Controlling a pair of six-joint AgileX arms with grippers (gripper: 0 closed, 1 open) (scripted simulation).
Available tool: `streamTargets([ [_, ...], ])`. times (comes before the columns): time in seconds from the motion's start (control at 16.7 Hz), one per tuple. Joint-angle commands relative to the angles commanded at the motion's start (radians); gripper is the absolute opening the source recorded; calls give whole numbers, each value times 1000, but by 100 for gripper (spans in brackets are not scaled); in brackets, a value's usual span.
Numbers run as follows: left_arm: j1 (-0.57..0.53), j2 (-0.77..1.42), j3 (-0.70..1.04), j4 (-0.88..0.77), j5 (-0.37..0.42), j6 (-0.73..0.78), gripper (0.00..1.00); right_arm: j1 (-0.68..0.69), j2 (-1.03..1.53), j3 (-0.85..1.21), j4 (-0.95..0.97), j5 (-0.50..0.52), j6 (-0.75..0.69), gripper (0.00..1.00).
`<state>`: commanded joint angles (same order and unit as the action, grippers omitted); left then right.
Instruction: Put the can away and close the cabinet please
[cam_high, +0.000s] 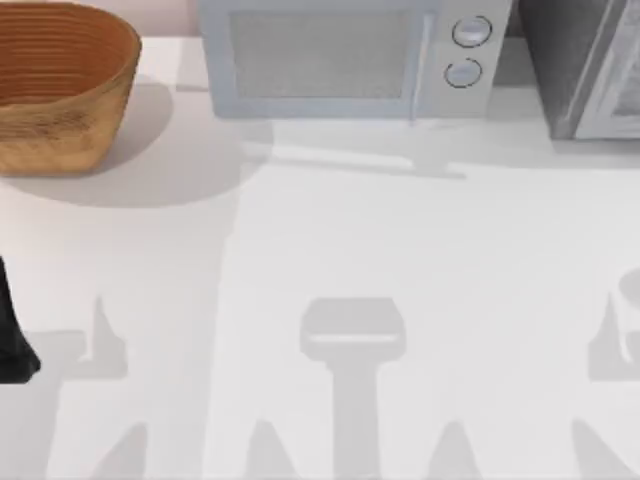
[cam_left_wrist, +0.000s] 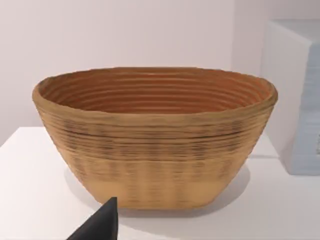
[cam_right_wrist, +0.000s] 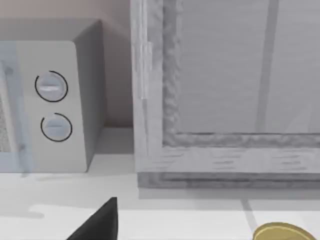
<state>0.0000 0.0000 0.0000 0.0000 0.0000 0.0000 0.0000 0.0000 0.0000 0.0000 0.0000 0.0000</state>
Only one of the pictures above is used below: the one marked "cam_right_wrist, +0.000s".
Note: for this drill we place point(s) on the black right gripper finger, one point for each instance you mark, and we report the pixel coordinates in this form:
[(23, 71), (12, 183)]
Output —
[(102, 222)]

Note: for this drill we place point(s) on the smaller microwave knob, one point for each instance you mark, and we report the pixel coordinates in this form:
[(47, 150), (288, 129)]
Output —
[(56, 127)]

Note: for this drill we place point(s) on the larger microwave knob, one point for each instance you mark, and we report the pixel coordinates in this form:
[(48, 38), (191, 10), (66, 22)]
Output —
[(51, 86)]

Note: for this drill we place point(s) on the yellow round object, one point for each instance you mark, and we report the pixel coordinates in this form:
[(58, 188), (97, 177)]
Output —
[(280, 232)]

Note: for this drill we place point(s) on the pale microwave oven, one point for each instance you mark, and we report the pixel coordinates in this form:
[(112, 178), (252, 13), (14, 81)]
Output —
[(55, 50)]

